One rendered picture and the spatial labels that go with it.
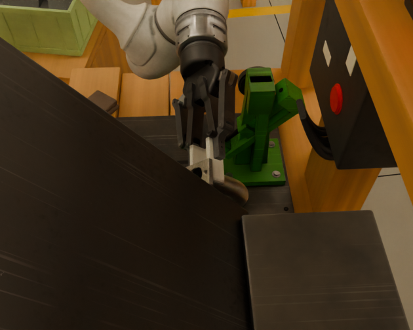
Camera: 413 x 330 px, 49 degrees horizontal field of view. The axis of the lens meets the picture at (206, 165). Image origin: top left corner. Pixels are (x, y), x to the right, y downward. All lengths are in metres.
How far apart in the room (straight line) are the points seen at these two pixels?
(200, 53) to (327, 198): 0.41
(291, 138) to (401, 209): 1.15
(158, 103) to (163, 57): 0.36
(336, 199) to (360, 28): 0.59
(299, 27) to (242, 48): 1.69
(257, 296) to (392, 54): 0.32
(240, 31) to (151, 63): 2.08
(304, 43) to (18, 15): 0.88
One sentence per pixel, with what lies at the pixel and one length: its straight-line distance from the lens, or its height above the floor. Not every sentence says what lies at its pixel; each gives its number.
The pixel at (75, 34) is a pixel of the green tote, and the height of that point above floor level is 0.88.
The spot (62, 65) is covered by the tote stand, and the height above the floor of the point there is 0.79.
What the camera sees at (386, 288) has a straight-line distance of 0.60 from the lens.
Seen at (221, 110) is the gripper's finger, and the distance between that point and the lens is 0.68.
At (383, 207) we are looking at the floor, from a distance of 2.22.
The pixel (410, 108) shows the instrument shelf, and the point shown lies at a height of 1.54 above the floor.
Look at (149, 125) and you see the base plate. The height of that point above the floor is 0.90.
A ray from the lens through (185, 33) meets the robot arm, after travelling 0.77.
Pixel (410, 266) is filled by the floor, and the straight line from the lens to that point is 2.12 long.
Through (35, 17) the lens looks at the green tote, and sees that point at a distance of 1.55.
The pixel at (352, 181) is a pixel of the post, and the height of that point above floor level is 1.04.
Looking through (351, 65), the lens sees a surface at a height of 1.46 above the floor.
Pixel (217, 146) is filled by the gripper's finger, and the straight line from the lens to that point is 0.67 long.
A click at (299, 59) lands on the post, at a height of 0.98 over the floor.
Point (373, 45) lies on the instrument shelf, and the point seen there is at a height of 1.53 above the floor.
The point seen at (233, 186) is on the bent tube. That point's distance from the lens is 0.70.
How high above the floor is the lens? 1.76
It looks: 53 degrees down
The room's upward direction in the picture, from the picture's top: straight up
